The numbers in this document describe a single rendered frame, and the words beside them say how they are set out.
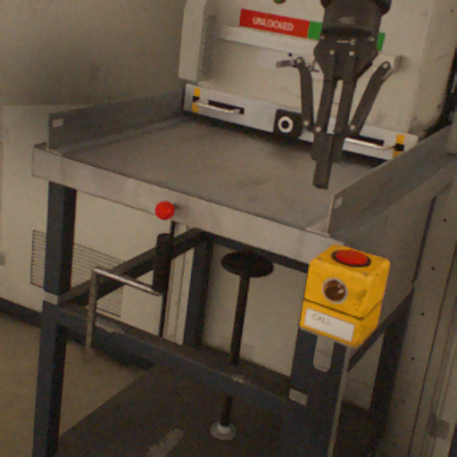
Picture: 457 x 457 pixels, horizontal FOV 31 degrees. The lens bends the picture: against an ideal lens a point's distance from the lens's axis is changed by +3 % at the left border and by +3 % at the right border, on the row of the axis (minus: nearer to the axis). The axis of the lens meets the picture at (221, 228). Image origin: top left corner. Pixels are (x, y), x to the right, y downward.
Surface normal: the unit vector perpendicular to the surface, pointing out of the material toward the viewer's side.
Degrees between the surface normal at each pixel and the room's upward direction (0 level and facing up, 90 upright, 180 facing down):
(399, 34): 90
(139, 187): 90
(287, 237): 90
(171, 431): 0
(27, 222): 90
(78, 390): 0
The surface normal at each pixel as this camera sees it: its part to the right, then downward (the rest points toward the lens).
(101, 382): 0.12, -0.93
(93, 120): 0.87, 0.27
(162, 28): 0.56, 0.36
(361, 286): -0.48, 0.26
